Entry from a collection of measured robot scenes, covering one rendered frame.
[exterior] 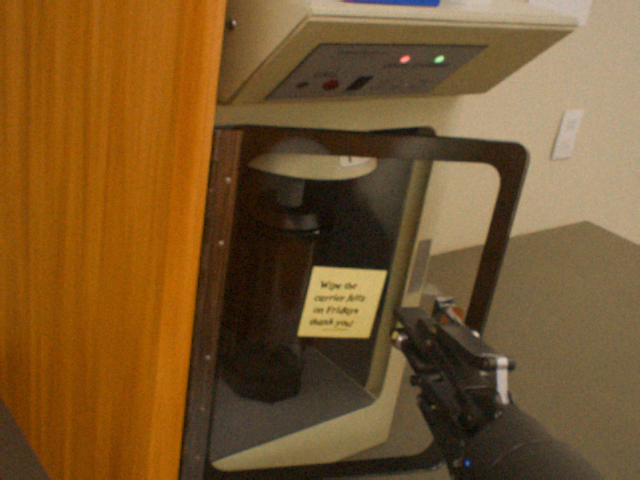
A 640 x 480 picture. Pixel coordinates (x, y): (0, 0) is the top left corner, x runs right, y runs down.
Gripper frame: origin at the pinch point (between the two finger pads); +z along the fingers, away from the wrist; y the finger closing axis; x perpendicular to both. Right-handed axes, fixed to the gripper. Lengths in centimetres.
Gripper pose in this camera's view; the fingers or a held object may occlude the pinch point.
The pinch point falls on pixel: (418, 338)
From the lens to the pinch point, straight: 78.5
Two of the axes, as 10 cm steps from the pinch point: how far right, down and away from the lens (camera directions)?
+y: 1.5, -9.0, -4.0
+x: -9.4, -0.1, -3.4
